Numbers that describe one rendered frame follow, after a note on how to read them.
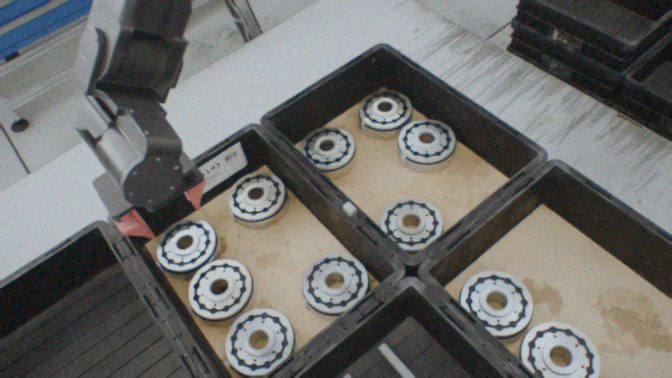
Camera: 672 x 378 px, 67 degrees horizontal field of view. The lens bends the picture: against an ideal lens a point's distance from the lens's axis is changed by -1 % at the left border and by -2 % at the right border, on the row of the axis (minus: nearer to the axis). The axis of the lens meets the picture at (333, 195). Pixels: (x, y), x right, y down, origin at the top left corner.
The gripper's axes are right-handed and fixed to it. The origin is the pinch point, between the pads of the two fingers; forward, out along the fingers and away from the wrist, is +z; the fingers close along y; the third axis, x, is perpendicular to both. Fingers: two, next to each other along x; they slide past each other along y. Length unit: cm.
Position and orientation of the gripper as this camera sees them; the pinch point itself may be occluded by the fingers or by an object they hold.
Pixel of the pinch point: (172, 217)
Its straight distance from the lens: 67.5
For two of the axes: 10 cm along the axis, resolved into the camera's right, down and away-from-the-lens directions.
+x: -6.1, -6.1, 5.1
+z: 1.1, 5.7, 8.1
